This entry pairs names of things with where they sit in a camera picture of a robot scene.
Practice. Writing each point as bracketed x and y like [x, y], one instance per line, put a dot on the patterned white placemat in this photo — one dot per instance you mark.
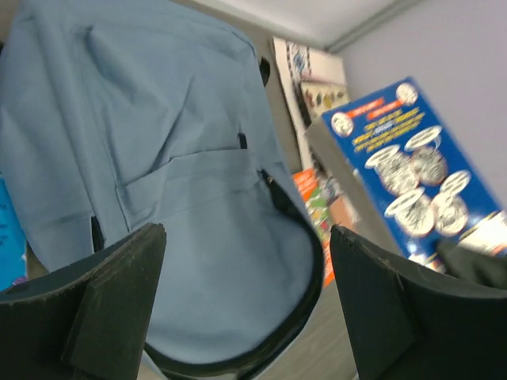
[295, 63]

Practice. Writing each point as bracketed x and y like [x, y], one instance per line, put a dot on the light blue treehouse book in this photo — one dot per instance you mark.
[12, 243]

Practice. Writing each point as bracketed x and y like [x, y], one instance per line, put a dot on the floral square ceramic plate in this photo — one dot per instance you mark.
[320, 97]

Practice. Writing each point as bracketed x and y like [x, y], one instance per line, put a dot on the dark blue treehouse book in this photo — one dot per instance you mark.
[407, 178]

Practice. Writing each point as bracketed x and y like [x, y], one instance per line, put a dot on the light blue student backpack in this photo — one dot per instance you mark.
[115, 114]

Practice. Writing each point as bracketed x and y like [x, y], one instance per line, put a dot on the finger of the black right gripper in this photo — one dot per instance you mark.
[472, 265]

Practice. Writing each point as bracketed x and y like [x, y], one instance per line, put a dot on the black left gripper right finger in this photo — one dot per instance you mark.
[406, 321]

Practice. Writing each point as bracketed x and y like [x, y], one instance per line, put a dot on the orange treehouse book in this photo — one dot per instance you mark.
[326, 205]

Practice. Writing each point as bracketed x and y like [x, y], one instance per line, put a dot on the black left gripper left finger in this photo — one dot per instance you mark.
[88, 320]

